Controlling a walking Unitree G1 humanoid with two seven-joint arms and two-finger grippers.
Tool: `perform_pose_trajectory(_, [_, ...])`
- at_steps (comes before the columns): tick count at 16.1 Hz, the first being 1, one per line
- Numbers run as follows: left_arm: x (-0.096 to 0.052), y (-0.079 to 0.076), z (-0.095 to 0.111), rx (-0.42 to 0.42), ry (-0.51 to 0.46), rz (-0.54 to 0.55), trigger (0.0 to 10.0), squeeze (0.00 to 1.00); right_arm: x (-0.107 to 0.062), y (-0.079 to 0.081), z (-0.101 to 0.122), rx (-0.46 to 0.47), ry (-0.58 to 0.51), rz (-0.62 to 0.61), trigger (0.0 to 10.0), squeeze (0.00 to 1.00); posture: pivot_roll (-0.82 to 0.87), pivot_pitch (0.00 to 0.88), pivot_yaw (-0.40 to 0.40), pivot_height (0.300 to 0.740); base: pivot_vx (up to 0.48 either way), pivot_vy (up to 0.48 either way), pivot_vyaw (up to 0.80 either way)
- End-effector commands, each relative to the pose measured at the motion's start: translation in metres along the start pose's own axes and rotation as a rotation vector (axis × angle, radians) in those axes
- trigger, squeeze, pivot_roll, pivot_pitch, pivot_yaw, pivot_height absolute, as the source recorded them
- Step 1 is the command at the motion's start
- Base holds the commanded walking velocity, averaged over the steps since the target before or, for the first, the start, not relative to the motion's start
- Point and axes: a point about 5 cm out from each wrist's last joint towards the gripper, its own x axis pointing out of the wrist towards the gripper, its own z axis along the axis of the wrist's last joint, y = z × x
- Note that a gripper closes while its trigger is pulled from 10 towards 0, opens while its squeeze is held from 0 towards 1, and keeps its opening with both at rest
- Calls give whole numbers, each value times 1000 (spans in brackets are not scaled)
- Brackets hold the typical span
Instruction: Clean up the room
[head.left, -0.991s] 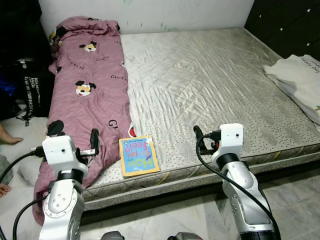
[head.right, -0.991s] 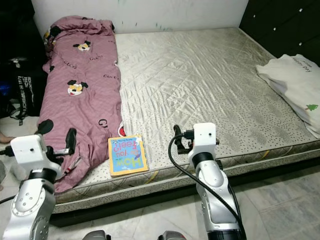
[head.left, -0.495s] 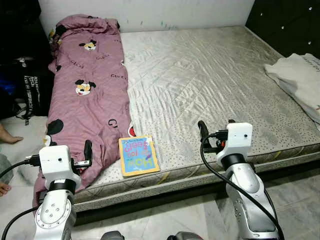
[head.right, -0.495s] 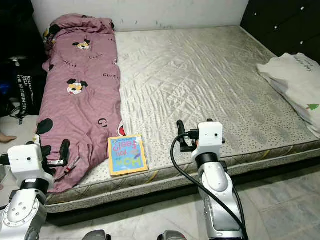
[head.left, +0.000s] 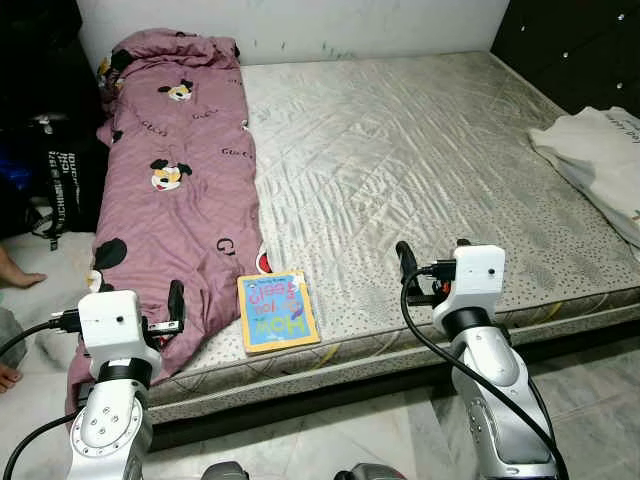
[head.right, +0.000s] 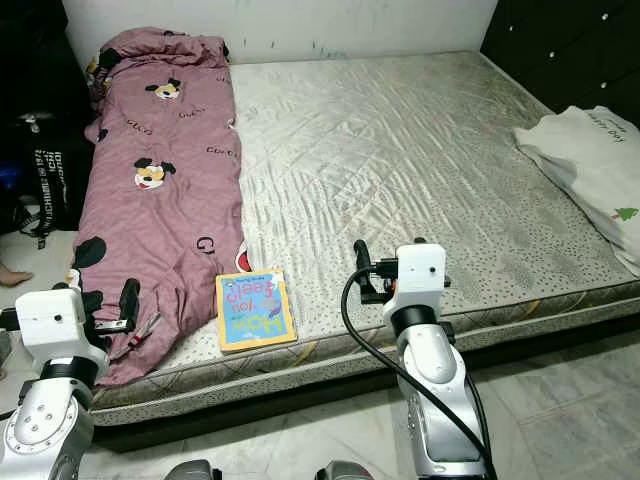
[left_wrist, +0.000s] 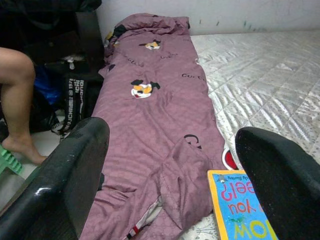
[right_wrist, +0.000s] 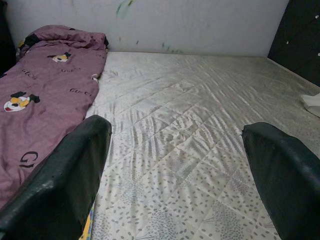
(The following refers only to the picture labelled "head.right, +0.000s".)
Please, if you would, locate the colourful children's picture book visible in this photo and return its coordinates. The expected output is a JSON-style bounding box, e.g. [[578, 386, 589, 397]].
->
[[216, 268, 299, 353]]

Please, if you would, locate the cream patterned mattress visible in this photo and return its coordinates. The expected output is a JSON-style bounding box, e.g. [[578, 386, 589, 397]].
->
[[90, 50, 640, 411]]

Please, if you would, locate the purple cartoon print quilt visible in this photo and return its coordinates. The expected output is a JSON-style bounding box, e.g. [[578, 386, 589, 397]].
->
[[75, 28, 256, 389]]

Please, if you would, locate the person bare foot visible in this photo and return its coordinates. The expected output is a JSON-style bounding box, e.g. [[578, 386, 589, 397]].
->
[[0, 265, 33, 289]]

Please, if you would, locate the black bag with white print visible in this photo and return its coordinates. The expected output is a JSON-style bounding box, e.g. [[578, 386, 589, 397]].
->
[[15, 112, 86, 249]]

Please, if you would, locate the dark bed base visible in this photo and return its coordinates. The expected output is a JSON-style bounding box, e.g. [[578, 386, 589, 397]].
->
[[95, 320, 640, 451]]

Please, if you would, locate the grey robot left knee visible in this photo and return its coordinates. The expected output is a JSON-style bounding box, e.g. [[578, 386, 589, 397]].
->
[[163, 460, 223, 480]]

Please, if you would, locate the grey robot knee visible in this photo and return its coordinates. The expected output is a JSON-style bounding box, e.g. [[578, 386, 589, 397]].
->
[[315, 460, 376, 480], [163, 460, 223, 480]]

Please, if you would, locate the cream pillow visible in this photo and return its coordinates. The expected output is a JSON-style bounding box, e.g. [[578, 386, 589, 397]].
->
[[512, 105, 640, 279]]

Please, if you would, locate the grey robot right knee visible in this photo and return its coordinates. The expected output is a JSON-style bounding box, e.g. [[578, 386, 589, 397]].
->
[[315, 460, 376, 480]]

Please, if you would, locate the black tufted headboard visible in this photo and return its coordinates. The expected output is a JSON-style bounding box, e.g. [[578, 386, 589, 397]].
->
[[480, 0, 640, 113]]

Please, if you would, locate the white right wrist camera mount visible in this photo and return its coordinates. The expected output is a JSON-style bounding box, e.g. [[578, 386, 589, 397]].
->
[[382, 243, 448, 311]]

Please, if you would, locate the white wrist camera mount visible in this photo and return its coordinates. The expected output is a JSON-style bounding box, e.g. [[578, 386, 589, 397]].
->
[[15, 288, 111, 366], [382, 243, 448, 311]]

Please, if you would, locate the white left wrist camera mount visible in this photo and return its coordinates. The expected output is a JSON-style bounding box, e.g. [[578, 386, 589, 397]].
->
[[15, 288, 111, 366]]

